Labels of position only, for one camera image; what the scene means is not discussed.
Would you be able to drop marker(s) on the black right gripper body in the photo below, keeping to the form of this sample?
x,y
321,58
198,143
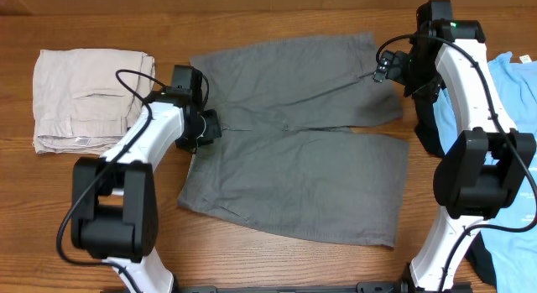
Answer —
x,y
418,71

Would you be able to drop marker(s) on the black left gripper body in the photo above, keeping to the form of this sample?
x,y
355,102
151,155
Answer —
x,y
206,127

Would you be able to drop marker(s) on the grey shorts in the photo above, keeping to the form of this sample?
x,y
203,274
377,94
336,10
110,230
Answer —
x,y
298,155

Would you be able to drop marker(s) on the beige shorts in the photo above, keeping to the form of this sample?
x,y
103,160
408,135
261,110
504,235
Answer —
x,y
79,106

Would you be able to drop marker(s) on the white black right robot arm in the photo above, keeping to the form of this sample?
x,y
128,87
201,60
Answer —
x,y
463,43

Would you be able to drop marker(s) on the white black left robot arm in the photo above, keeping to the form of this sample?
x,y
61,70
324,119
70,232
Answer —
x,y
114,213

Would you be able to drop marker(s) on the black garment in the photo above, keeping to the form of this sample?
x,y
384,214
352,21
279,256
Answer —
x,y
427,132

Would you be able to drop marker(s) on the light blue t-shirt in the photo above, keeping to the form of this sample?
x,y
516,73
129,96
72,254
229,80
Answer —
x,y
486,183

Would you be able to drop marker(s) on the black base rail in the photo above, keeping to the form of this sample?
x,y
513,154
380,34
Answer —
x,y
362,287

